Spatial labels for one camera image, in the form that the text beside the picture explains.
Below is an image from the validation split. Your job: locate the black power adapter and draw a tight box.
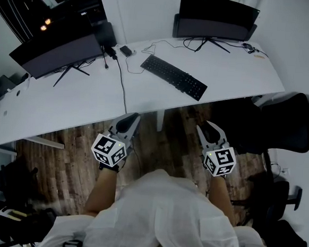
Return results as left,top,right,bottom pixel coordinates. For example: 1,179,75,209
118,45,136,58

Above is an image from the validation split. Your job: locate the person's left forearm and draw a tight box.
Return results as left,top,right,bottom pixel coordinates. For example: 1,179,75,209
83,165,120,219

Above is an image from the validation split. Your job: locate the person's white shirt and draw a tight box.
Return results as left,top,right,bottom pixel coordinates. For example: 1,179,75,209
35,159,282,247

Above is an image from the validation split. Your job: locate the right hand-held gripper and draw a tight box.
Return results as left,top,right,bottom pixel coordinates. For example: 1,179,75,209
192,120,240,179

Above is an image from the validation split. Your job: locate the black mesh office chair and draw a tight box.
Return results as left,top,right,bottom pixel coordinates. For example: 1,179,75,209
208,86,309,161

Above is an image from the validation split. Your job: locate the thick black power cable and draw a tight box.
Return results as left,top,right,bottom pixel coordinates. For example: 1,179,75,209
106,53,133,114

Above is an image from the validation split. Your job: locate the thin black keyboard cable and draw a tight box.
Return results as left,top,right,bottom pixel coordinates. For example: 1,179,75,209
124,37,177,77

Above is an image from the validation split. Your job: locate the white desk leg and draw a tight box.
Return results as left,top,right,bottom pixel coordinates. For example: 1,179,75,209
155,109,166,133

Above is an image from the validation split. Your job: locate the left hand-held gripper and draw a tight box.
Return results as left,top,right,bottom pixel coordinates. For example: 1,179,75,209
89,109,141,171

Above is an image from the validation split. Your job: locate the black bag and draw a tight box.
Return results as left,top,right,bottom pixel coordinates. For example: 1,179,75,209
0,200,58,247

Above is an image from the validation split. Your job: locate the black curved monitor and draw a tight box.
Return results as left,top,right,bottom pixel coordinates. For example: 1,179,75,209
171,0,262,57
6,27,107,92

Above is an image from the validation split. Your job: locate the black computer box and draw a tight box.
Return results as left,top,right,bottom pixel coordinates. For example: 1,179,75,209
92,20,119,49

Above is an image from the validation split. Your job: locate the small black cable adapter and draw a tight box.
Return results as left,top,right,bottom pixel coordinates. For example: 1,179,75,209
241,42,258,53

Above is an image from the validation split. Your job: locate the person's right forearm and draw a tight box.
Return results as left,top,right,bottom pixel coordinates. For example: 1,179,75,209
205,174,241,226

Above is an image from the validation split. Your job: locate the black keyboard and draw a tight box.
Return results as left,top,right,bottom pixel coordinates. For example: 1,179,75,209
138,53,211,103

